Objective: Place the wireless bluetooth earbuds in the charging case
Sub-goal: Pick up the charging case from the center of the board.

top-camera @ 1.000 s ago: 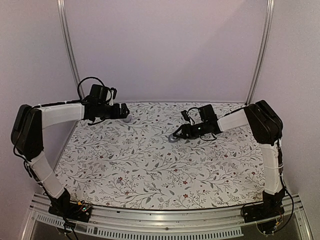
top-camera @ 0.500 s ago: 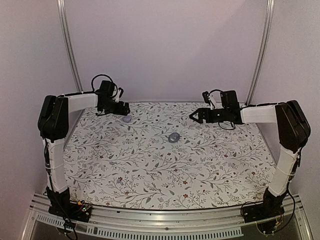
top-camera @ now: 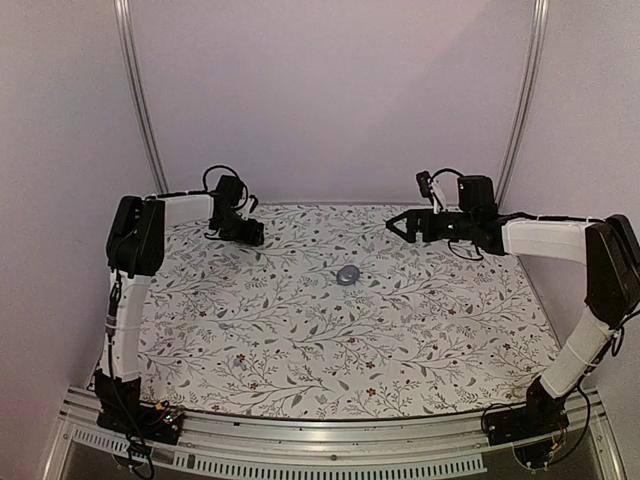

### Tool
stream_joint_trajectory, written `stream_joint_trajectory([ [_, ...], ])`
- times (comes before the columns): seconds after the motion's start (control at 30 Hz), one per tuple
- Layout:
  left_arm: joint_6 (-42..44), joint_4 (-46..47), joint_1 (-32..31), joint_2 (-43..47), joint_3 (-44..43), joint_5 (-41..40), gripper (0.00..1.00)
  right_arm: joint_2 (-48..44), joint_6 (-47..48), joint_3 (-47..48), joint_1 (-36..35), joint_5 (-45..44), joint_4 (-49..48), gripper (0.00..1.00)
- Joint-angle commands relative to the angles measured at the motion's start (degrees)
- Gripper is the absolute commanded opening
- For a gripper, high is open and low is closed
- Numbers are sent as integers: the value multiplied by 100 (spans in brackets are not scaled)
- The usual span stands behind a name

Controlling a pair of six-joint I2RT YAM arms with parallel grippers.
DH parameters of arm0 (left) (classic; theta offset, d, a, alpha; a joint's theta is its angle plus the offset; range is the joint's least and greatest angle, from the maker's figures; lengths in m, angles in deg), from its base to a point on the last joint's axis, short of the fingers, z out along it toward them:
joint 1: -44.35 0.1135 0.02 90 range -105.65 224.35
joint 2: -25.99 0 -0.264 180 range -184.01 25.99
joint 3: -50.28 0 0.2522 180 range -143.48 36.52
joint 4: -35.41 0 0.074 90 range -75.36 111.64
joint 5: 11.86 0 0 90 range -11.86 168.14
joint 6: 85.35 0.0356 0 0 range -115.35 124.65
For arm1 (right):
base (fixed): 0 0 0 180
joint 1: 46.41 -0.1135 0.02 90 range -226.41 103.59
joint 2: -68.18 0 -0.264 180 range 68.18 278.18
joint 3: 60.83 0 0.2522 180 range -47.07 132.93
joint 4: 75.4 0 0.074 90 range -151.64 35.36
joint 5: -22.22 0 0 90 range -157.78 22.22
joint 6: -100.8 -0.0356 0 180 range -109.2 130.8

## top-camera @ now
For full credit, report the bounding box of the aluminium front rail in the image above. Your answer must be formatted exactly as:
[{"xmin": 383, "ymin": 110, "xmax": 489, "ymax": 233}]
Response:
[{"xmin": 42, "ymin": 384, "xmax": 624, "ymax": 480}]

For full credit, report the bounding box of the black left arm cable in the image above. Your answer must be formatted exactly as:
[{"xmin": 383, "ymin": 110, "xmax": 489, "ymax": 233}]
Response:
[{"xmin": 201, "ymin": 164, "xmax": 250, "ymax": 201}]

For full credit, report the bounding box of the right aluminium frame post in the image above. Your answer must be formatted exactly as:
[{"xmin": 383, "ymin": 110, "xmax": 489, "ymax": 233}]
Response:
[{"xmin": 496, "ymin": 0, "xmax": 549, "ymax": 206}]

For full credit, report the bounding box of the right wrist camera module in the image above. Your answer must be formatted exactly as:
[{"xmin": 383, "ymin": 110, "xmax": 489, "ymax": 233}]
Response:
[{"xmin": 416, "ymin": 171, "xmax": 446, "ymax": 214}]

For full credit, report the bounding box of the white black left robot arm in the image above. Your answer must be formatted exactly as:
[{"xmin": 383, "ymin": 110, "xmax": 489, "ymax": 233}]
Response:
[{"xmin": 94, "ymin": 172, "xmax": 264, "ymax": 443}]

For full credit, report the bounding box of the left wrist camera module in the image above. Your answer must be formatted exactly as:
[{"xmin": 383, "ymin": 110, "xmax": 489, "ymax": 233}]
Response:
[{"xmin": 239, "ymin": 195, "xmax": 259, "ymax": 215}]

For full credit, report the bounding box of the floral patterned table mat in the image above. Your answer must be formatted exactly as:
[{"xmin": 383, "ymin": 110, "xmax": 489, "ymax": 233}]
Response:
[{"xmin": 138, "ymin": 205, "xmax": 559, "ymax": 420}]

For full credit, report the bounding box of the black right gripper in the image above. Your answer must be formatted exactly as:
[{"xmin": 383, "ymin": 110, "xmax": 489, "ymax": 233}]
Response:
[{"xmin": 386, "ymin": 209, "xmax": 477, "ymax": 244}]

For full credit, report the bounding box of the aluminium frame post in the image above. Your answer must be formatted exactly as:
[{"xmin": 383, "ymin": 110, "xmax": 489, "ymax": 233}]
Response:
[
  {"xmin": 113, "ymin": 0, "xmax": 169, "ymax": 194},
  {"xmin": 496, "ymin": 0, "xmax": 549, "ymax": 206}
]

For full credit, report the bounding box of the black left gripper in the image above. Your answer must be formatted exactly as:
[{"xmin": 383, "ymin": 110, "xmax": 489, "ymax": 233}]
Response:
[{"xmin": 214, "ymin": 212, "xmax": 264, "ymax": 246}]

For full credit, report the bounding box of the left aluminium frame post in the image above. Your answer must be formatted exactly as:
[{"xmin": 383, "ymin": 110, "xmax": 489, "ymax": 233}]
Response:
[{"xmin": 113, "ymin": 0, "xmax": 169, "ymax": 194}]

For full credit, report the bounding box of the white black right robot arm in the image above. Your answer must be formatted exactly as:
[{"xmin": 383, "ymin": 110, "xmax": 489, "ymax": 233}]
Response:
[{"xmin": 386, "ymin": 171, "xmax": 639, "ymax": 445}]

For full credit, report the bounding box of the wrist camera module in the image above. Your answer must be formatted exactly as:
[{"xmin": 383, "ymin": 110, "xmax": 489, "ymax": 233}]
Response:
[
  {"xmin": 416, "ymin": 171, "xmax": 446, "ymax": 214},
  {"xmin": 239, "ymin": 195, "xmax": 259, "ymax": 215}
]

